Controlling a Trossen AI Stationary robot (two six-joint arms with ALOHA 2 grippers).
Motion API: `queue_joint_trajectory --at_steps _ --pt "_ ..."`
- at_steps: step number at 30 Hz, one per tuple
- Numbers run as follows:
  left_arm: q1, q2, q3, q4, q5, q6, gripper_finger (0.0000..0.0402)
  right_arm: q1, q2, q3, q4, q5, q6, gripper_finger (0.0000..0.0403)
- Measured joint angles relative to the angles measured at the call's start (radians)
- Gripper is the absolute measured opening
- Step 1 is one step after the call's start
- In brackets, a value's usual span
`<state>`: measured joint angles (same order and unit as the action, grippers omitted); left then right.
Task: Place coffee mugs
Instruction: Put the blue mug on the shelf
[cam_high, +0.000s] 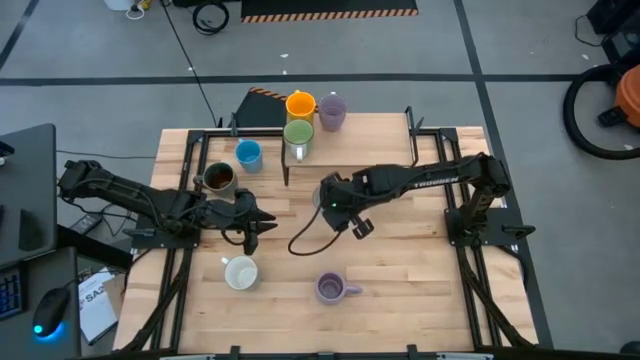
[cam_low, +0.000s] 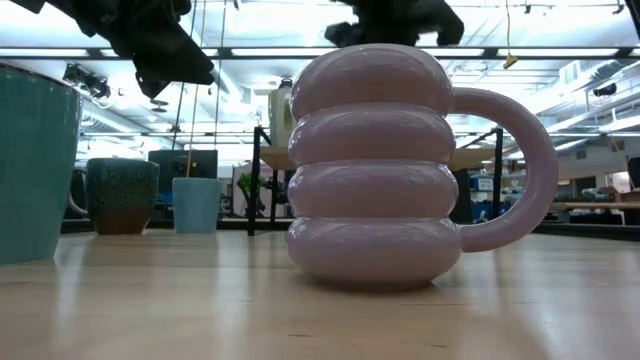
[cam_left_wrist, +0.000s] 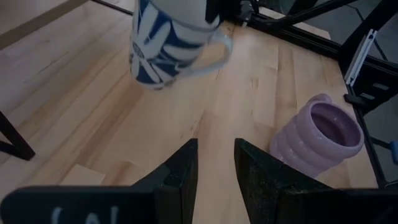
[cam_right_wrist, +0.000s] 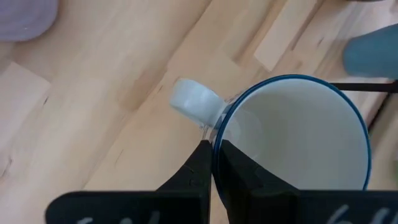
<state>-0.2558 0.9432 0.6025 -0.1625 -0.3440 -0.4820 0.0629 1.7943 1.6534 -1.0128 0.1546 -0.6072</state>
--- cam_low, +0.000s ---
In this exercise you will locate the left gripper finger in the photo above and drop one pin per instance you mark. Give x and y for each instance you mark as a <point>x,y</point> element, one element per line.
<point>180,60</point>

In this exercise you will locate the light blue mug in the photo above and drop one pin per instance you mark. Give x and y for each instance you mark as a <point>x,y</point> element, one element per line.
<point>196,205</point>

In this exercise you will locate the lilac ribbed bubble mug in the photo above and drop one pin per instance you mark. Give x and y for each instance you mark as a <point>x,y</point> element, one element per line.
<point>372,200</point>

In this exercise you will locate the large teal mug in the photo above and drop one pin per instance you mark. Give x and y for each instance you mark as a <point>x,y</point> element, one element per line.
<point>35,175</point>

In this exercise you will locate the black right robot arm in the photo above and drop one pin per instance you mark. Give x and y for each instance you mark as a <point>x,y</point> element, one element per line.
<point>637,12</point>

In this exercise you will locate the black ceiling spotlights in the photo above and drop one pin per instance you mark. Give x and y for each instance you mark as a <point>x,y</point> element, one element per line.
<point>87,81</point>

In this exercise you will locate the long ceiling light bar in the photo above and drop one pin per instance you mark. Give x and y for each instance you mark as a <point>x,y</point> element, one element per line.
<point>260,52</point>

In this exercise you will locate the black monitor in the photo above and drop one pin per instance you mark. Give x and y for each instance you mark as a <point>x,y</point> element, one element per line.
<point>180,162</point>

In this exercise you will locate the yellow hanging tag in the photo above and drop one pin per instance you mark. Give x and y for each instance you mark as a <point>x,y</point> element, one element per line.
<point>510,61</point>

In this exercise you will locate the green potted plant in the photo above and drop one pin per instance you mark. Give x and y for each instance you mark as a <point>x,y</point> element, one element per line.
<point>246,181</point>

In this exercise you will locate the dark speckled green-brown mug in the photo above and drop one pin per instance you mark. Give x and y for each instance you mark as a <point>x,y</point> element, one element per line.
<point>122,195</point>

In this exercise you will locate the blue storage bin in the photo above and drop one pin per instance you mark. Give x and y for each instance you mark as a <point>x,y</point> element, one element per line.
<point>482,210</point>

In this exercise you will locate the wooden background table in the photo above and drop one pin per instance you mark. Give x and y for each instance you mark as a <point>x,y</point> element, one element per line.
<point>590,205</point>

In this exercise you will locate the black ceiling camera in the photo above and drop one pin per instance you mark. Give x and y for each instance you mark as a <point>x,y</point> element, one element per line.
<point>605,90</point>

